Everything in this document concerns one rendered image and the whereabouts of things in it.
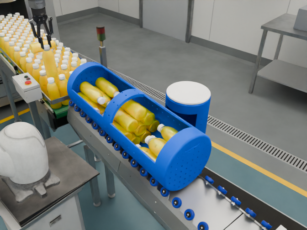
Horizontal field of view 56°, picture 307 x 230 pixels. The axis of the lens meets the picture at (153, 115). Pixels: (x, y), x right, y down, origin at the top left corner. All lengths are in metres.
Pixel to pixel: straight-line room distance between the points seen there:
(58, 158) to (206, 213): 0.71
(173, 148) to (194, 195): 0.30
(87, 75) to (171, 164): 0.87
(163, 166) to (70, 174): 0.43
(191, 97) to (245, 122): 1.76
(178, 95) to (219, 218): 0.81
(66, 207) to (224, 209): 0.68
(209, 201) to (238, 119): 2.23
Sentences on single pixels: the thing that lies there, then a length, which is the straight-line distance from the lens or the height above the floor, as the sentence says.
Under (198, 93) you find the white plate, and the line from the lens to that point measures 1.83.
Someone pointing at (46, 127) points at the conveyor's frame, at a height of 0.60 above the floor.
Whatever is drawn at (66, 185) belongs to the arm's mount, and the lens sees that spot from 1.30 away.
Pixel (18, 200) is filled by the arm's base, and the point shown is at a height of 1.05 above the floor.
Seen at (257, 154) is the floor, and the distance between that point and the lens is 3.07.
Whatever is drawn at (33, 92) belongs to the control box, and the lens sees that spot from 1.89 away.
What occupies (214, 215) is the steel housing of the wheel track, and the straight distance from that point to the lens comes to 1.30.
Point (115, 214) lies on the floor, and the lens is 2.43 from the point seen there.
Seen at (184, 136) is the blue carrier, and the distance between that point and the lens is 1.15.
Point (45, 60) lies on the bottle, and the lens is 1.90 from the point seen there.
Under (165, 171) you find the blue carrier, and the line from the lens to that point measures 1.15.
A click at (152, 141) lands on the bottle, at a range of 1.26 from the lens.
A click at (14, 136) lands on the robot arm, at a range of 1.15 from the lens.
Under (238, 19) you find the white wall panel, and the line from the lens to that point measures 4.84.
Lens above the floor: 1.97
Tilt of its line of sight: 35 degrees down
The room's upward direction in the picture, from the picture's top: 1 degrees clockwise
